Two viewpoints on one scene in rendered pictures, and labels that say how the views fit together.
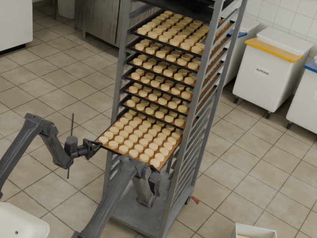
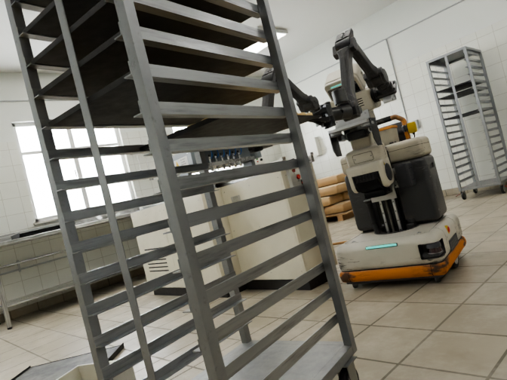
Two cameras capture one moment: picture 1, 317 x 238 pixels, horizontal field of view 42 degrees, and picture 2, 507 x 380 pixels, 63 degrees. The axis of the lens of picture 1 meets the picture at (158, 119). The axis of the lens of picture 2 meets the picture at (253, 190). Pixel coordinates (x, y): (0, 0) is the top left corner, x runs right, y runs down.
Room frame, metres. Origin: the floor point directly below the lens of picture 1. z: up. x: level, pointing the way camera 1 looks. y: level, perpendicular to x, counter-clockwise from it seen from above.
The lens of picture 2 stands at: (3.40, 0.51, 0.71)
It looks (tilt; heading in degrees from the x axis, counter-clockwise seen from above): 1 degrees up; 198
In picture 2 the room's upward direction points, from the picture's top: 14 degrees counter-clockwise
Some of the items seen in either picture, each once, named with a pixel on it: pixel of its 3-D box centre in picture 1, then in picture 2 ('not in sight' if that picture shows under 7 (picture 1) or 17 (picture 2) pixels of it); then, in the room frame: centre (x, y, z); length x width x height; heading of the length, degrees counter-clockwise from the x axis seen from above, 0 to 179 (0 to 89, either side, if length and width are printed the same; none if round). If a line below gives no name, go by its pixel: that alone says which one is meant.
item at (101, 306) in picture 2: (184, 170); (173, 276); (2.16, -0.24, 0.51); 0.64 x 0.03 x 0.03; 161
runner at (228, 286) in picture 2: (133, 148); (265, 265); (2.29, 0.13, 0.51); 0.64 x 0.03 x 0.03; 161
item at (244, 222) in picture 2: not in sight; (276, 225); (0.40, -0.35, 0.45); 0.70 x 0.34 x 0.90; 59
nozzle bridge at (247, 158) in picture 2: not in sight; (219, 167); (0.14, -0.78, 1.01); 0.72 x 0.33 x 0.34; 149
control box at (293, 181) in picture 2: not in sight; (300, 174); (0.59, -0.03, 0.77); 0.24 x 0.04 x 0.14; 149
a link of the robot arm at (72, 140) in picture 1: (67, 150); (345, 103); (1.58, 0.42, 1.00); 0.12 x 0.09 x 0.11; 163
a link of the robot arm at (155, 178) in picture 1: (150, 189); not in sight; (1.42, -0.03, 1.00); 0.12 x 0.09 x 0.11; 160
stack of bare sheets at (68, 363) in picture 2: not in sight; (61, 370); (1.55, -1.46, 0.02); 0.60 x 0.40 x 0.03; 106
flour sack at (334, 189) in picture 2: not in sight; (337, 188); (-3.43, -0.28, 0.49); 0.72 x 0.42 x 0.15; 155
